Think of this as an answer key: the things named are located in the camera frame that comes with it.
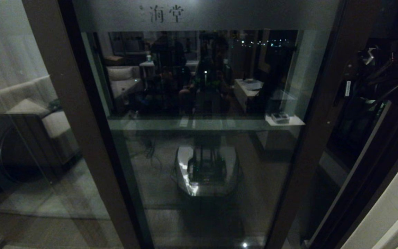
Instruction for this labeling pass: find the sliding glass door brown frame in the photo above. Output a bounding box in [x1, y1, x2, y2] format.
[61, 0, 381, 249]

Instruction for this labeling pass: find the short brown stone sill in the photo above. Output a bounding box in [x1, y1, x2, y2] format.
[318, 150, 350, 187]

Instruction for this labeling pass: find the long brown stone sill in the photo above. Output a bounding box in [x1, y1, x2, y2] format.
[109, 115, 289, 121]

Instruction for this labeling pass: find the grey rug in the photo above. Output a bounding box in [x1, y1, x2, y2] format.
[0, 157, 111, 220]

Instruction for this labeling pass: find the fixed glass panel brown frame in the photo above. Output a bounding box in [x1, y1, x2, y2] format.
[0, 0, 141, 249]

